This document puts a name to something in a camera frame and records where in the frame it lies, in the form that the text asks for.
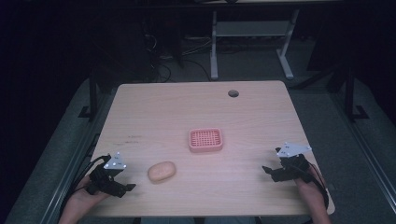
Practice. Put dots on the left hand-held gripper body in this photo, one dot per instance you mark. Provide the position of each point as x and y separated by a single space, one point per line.
104 180

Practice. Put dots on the pink slotted soap dish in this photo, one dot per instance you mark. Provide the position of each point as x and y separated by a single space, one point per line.
205 140

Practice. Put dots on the person's left hand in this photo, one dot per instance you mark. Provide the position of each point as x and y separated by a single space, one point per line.
83 194

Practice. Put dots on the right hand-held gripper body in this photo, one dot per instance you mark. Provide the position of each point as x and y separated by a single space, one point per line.
294 169

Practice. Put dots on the black metal stand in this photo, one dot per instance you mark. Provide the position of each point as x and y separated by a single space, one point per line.
350 93
92 96

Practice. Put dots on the person's right hand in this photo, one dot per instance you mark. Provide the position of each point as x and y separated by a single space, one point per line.
308 188

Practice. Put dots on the white metal table frame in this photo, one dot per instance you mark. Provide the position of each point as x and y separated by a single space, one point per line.
252 28

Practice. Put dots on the peach oval soap bar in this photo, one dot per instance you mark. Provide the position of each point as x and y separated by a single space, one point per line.
161 172

